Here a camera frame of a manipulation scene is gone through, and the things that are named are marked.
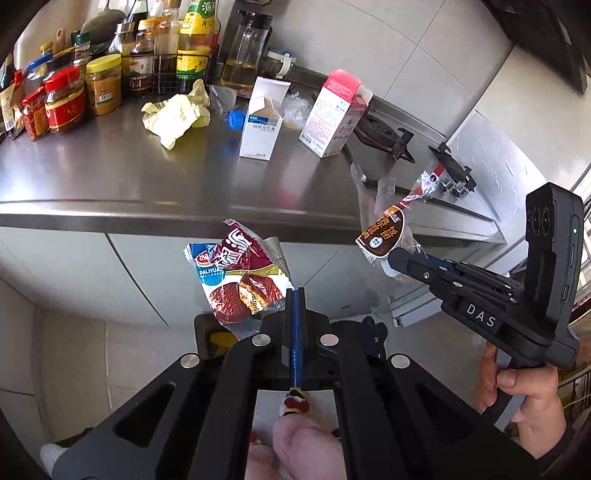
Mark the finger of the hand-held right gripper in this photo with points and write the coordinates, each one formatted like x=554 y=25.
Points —
x=485 y=274
x=415 y=270

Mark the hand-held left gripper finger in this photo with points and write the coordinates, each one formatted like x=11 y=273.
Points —
x=294 y=337
x=301 y=337

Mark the brown label clear wrapper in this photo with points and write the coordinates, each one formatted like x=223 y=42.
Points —
x=381 y=235

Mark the red snack wrapper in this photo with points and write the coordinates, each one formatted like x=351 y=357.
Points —
x=240 y=277

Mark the white pink carton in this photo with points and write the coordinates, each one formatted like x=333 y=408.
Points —
x=328 y=120

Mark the clear plastic wrapper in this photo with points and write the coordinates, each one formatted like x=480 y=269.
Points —
x=224 y=99
x=295 y=110

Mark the white blue carton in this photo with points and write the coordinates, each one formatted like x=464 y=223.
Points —
x=261 y=129

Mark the blue bottle cap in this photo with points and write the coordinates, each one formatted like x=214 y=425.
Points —
x=235 y=121

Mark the person's right forearm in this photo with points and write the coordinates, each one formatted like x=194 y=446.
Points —
x=556 y=450

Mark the person's right hand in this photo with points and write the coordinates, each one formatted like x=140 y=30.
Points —
x=540 y=406

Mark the black cat mat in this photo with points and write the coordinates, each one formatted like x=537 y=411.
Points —
x=364 y=334

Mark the patterned slipper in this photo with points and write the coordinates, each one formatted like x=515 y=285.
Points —
x=295 y=402

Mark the small burner grate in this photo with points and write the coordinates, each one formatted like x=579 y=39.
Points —
x=455 y=168

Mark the person's leg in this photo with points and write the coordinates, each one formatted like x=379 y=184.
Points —
x=304 y=447

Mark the steel gas stove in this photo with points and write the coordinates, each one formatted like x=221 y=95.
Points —
x=418 y=153

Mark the large burner grate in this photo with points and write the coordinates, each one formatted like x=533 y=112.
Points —
x=381 y=134

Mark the black range hood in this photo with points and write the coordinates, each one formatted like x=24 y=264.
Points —
x=545 y=37

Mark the blue lid glass jar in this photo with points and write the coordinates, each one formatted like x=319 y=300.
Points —
x=279 y=62

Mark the person's white sock foot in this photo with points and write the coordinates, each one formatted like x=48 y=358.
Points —
x=51 y=457

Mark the glass oil dispenser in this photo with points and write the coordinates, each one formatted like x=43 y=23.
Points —
x=244 y=55

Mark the yellow cap oil bottle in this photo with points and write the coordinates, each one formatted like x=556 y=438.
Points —
x=196 y=46

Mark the dark sauce bottle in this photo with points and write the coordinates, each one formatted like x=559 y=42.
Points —
x=142 y=64

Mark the yellow lid jar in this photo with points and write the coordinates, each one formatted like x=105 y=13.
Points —
x=104 y=87

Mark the large red lid jar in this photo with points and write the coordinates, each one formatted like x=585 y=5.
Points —
x=64 y=104

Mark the small red lid jar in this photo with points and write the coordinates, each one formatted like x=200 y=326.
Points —
x=36 y=117

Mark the glass shaker metal lid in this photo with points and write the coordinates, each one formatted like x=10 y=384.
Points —
x=122 y=41

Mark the green cap spice bottle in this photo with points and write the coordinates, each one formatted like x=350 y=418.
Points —
x=82 y=50

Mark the black lid jar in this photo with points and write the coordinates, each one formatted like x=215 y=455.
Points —
x=60 y=62

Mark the tall dark soy bottle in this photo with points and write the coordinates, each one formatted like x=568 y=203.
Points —
x=136 y=11

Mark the dark ladle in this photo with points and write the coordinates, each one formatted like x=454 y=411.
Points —
x=101 y=23

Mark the blue cap spice jar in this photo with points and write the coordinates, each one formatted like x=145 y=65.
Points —
x=37 y=71

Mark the dark vinegar bottle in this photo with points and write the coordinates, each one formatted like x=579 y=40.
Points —
x=7 y=101

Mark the silver foil wall sheet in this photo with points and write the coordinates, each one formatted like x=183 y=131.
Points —
x=498 y=152

